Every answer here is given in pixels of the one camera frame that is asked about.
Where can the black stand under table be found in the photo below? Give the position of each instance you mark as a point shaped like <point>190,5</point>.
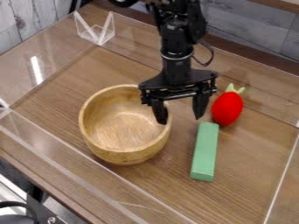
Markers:
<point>25,210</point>

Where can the green rectangular stick block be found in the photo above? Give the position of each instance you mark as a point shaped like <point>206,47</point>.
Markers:
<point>205,152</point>

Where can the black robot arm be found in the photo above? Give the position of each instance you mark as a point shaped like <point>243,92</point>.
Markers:
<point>182,27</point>

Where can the clear acrylic tray wall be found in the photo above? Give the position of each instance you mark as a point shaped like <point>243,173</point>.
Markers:
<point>83,184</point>

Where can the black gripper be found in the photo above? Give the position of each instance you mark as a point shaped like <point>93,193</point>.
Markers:
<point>178,81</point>

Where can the clear acrylic corner bracket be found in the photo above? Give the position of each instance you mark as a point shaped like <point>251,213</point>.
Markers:
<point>97,34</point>

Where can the red toy strawberry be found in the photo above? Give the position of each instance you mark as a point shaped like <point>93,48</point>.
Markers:
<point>227,107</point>

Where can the brown wooden bowl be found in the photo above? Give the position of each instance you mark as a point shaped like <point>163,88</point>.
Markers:
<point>119,128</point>

